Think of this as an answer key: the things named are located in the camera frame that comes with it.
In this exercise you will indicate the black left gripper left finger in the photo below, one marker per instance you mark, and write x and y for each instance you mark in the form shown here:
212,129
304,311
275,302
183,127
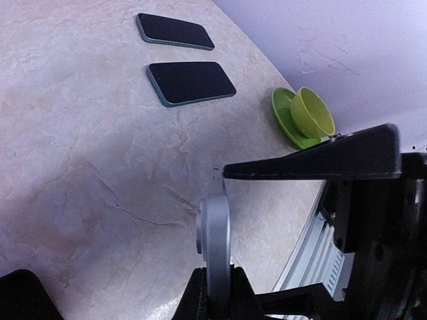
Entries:
24,297

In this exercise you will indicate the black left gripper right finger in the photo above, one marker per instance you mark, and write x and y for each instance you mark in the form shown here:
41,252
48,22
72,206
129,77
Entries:
373,153

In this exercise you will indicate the black smartphone teal edge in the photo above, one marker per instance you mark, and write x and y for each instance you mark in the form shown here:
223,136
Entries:
182,83
167,31

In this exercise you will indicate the green bowl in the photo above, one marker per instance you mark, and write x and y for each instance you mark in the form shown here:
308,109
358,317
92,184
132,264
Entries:
310,115

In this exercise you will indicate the front aluminium rail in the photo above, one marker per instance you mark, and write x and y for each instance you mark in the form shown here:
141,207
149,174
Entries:
315,258

